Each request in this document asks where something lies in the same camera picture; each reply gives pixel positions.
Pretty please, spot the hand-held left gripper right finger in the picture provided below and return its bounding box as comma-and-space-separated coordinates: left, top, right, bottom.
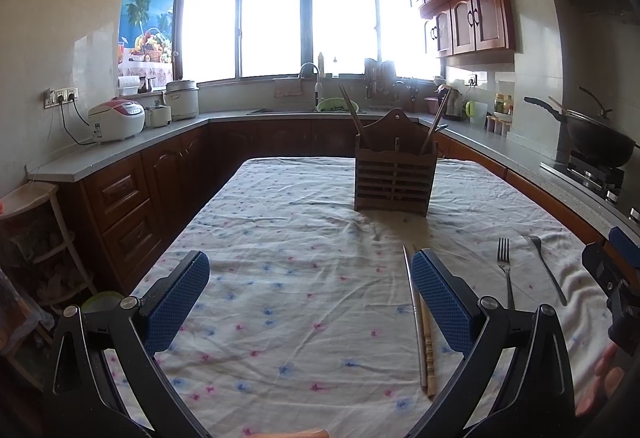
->
410, 247, 583, 438

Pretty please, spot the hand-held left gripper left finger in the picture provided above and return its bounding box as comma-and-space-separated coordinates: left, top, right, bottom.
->
41, 249, 212, 438

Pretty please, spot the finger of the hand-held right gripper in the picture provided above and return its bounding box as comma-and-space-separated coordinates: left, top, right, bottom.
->
608, 226, 640, 265
581, 241, 627, 285

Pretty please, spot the metal chopstick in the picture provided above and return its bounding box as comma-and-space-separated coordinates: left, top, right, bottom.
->
402, 245, 428, 391

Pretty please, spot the wooden utensil holder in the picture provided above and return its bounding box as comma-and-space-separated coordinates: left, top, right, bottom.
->
354, 108, 439, 217

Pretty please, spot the person's right hand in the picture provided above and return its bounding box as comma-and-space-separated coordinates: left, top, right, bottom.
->
574, 342, 627, 419

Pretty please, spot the broad metal fork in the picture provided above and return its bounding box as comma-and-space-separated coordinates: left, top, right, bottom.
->
521, 234, 569, 307

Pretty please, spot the gas stove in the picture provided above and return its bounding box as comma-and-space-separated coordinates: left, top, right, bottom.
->
540, 150, 628, 205

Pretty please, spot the green plastic container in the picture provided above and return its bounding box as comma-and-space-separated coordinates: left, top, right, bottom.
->
80, 290, 126, 315

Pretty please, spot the slim metal fork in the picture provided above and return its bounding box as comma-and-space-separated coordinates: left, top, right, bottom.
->
496, 238, 517, 311

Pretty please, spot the black wok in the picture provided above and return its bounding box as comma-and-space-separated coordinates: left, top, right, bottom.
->
523, 86, 637, 169

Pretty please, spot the floral white tablecloth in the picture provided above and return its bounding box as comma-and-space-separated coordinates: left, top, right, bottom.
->
102, 157, 616, 438

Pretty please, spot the wooden corner shelf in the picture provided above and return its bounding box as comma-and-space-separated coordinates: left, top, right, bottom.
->
0, 182, 98, 354

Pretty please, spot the small white appliance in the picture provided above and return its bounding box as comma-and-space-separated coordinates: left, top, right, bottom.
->
145, 106, 172, 129

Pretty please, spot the white and red rice cooker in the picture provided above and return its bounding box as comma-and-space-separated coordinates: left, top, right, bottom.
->
89, 99, 146, 145

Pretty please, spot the white pot cooker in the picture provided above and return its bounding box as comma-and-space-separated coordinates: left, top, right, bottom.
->
165, 79, 200, 121

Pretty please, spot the green plastic basket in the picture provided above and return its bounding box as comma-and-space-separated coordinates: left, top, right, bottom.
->
317, 98, 358, 113

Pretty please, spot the sink faucet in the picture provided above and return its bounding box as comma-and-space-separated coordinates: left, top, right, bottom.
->
299, 62, 322, 111

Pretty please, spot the kitchen window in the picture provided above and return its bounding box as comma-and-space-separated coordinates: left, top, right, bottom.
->
177, 0, 443, 83

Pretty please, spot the wall power outlet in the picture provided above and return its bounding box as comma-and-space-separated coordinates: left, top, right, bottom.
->
44, 86, 80, 108

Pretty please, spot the tropical wall poster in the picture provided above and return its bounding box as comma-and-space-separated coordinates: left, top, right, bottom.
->
118, 0, 176, 93

